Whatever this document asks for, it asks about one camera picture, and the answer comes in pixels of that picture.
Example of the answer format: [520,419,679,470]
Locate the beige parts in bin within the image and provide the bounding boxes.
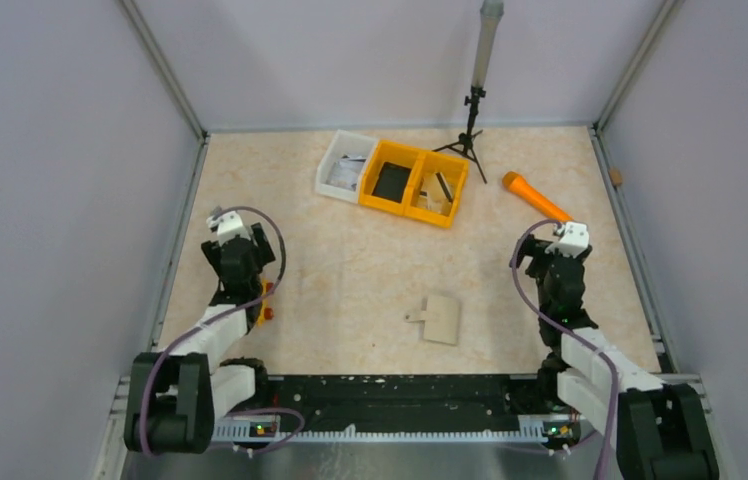
[415,191,452,215]

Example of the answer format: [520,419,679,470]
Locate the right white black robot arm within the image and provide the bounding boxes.
[510,233,720,479]

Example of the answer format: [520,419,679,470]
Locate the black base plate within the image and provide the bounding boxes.
[238,374,579,432]

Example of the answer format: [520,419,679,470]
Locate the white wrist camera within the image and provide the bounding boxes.
[206,209,252,247]
[545,221,591,258]

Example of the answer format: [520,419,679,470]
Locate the beige card holder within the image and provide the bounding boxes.
[404,294,461,346]

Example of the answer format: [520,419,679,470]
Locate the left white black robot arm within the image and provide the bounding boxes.
[123,215,276,454]

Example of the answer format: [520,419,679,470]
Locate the black tripod with grey pole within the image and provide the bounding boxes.
[434,0,505,184]

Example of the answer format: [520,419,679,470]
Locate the yellow bin with black pad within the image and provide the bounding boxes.
[358,140,425,217]

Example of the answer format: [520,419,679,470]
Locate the yellow red toy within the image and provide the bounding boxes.
[254,280,274,327]

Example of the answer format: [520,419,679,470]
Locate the white plastic bin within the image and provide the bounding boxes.
[314,130,380,204]

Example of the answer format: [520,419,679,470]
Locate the grey dumbbell-shaped part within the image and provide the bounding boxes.
[208,206,223,221]

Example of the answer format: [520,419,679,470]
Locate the beige card with grey stripe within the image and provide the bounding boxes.
[434,172,454,203]

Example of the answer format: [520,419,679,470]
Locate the orange flashlight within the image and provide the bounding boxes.
[501,171,573,223]

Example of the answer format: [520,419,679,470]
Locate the yellow bin with beige parts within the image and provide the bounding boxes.
[403,151,469,228]

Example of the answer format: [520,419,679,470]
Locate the papers in white bin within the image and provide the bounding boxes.
[326,155,367,191]

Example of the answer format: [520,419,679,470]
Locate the grey slotted cable duct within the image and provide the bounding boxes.
[211,419,548,444]

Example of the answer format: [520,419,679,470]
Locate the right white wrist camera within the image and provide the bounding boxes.
[545,221,591,258]

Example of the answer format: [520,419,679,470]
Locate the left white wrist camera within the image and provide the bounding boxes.
[206,209,252,247]

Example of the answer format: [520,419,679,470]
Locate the black pad in bin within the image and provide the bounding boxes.
[372,162,411,204]

